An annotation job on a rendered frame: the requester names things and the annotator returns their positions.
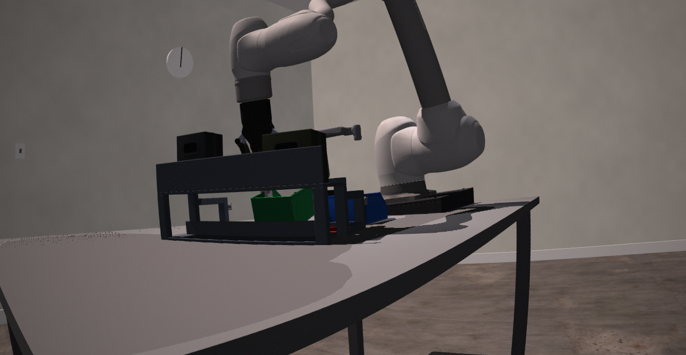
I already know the blue bin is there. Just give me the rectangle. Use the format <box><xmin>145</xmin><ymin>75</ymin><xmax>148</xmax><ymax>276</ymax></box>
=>
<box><xmin>328</xmin><ymin>192</ymin><xmax>387</xmax><ymax>225</ymax></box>

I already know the olive green tool case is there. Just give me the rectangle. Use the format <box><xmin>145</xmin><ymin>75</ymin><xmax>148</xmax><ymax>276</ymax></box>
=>
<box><xmin>262</xmin><ymin>129</ymin><xmax>329</xmax><ymax>183</ymax></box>

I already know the green bin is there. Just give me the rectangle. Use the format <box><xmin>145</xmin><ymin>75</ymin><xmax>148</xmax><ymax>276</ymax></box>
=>
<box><xmin>251</xmin><ymin>188</ymin><xmax>314</xmax><ymax>221</ymax></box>

